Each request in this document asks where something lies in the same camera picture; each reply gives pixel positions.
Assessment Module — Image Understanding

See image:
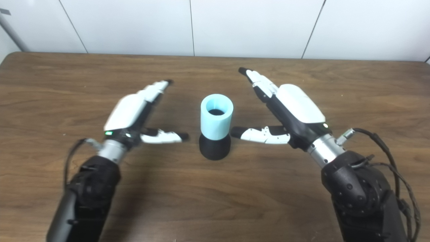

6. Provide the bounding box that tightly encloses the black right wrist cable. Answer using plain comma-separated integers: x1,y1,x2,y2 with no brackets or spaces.
336,127,422,242

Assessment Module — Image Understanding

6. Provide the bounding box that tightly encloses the black flared nozzle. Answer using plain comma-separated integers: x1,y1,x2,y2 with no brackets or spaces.
199,133,232,161

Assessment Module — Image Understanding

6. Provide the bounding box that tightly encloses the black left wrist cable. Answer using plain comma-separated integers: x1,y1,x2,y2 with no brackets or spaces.
63,137,101,189

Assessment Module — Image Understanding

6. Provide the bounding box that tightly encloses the black and white left hand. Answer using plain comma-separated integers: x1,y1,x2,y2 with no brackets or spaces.
103,79,190,149

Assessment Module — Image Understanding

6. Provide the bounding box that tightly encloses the black and white right hand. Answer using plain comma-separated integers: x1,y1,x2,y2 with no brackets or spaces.
230,67,332,151

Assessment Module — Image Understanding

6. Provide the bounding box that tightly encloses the light-blue hose piece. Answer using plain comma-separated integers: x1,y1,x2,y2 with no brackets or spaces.
200,93,234,141

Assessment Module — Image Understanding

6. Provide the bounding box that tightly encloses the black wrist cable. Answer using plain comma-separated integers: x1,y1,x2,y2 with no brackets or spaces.
63,137,101,189
336,127,422,242

